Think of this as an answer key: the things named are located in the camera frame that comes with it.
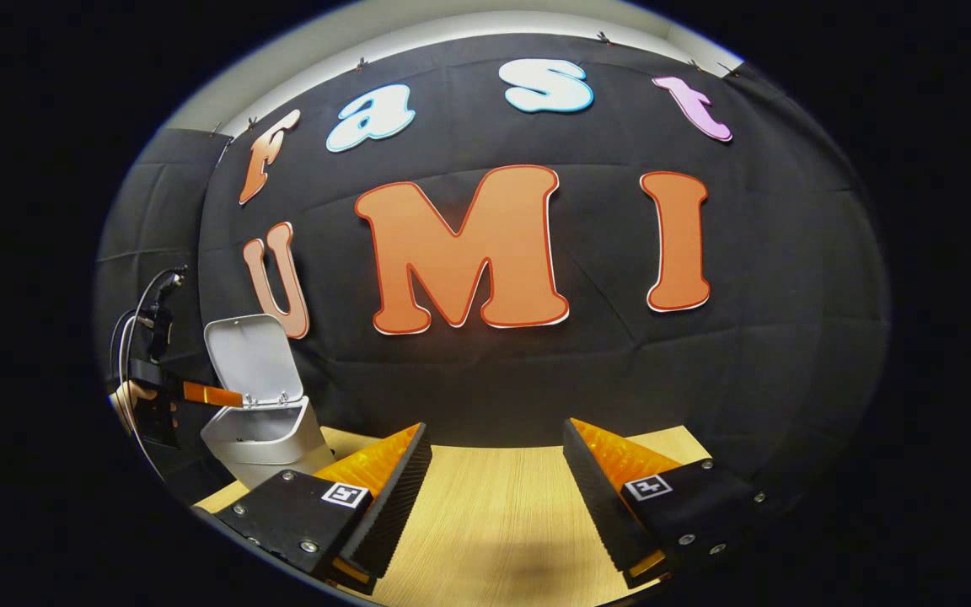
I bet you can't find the white desktop garbage bin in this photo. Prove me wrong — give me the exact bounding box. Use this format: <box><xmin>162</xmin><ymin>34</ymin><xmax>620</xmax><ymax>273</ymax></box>
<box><xmin>200</xmin><ymin>314</ymin><xmax>336</xmax><ymax>490</ymax></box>

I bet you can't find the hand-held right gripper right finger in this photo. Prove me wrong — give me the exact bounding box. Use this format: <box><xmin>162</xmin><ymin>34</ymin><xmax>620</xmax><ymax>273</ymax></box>
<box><xmin>563</xmin><ymin>418</ymin><xmax>769</xmax><ymax>591</ymax></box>

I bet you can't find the black backdrop cloth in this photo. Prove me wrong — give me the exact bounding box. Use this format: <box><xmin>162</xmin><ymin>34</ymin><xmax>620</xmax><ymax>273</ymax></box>
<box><xmin>94</xmin><ymin>34</ymin><xmax>891</xmax><ymax>507</ymax></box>

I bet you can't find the wooden desktop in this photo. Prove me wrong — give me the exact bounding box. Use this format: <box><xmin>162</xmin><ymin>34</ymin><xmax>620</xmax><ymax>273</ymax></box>
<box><xmin>192</xmin><ymin>424</ymin><xmax>714</xmax><ymax>607</ymax></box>

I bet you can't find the thin gripper cable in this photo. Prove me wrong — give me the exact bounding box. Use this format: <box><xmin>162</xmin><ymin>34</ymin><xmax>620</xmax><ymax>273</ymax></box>
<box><xmin>110</xmin><ymin>266</ymin><xmax>187</xmax><ymax>477</ymax></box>

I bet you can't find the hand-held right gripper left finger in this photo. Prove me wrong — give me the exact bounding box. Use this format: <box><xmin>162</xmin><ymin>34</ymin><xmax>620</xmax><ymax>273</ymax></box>
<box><xmin>212</xmin><ymin>422</ymin><xmax>433</xmax><ymax>595</ymax></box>

